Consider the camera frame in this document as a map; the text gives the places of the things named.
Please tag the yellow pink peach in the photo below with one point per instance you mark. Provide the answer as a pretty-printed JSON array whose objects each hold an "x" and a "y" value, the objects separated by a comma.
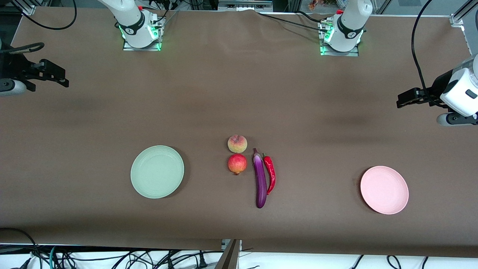
[{"x": 237, "y": 144}]

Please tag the purple eggplant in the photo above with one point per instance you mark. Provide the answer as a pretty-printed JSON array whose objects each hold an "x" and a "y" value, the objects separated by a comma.
[{"x": 260, "y": 183}]

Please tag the aluminium corner profile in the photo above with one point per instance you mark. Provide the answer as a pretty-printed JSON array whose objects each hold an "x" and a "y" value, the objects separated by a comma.
[
  {"x": 463, "y": 13},
  {"x": 26, "y": 7}
]

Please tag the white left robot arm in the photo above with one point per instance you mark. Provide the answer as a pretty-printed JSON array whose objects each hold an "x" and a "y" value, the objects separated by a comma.
[{"x": 351, "y": 22}]

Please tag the brown table cover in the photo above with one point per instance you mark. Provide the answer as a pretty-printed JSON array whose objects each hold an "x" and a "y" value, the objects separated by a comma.
[{"x": 298, "y": 93}]

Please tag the red chili pepper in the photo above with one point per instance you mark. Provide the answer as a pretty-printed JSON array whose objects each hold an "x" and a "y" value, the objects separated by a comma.
[{"x": 270, "y": 172}]

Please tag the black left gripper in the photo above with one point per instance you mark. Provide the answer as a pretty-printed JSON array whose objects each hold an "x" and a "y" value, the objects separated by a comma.
[{"x": 435, "y": 89}]

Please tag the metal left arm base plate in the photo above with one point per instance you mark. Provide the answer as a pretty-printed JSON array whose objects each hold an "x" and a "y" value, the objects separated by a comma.
[{"x": 340, "y": 54}]

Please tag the aluminium frame rail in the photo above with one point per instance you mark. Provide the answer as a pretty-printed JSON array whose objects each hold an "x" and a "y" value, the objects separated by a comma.
[{"x": 244, "y": 4}]

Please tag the orange background toy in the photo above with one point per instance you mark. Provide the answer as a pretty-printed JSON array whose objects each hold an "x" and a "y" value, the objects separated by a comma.
[{"x": 315, "y": 4}]

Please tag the red pomegranate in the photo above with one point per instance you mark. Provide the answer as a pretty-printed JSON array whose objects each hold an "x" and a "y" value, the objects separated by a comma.
[{"x": 237, "y": 163}]

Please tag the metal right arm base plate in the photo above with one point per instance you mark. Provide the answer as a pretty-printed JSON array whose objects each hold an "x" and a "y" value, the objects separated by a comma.
[{"x": 142, "y": 48}]

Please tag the pink round plate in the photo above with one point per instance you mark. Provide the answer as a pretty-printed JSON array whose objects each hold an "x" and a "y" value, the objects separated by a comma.
[{"x": 384, "y": 190}]

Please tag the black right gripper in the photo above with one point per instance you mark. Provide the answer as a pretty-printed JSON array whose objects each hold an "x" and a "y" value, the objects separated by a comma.
[{"x": 12, "y": 65}]

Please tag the light green round plate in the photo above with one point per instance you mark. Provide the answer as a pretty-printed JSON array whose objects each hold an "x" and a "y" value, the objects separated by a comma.
[{"x": 157, "y": 172}]

